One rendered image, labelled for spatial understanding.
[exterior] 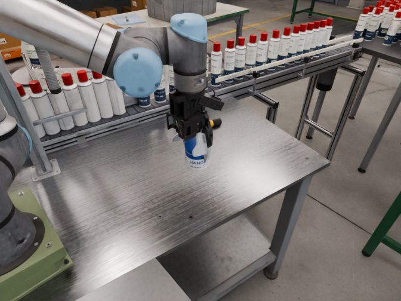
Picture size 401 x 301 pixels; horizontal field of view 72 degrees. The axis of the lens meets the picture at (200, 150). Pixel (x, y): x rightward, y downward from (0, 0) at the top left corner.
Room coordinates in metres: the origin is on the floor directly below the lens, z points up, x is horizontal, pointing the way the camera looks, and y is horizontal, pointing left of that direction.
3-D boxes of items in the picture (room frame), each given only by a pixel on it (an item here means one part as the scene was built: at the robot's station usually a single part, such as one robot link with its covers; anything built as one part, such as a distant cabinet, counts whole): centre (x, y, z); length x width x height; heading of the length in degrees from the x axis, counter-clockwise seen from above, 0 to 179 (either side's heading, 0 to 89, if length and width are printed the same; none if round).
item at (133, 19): (2.83, 0.68, 0.81); 0.32 x 0.24 x 0.01; 28
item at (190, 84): (0.60, 0.02, 1.22); 0.08 x 0.08 x 0.05
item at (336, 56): (1.57, -0.53, 0.47); 1.17 x 0.38 x 0.94; 122
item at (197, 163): (0.61, 0.01, 0.98); 0.07 x 0.07 x 0.07
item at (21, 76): (1.41, 0.83, 0.89); 0.31 x 0.31 x 0.01
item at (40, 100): (0.87, 0.56, 0.98); 0.05 x 0.05 x 0.20
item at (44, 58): (0.81, 0.46, 1.18); 0.04 x 0.04 x 0.21
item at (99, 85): (0.99, 0.39, 0.98); 0.05 x 0.05 x 0.20
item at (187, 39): (0.60, 0.03, 1.30); 0.09 x 0.08 x 0.11; 98
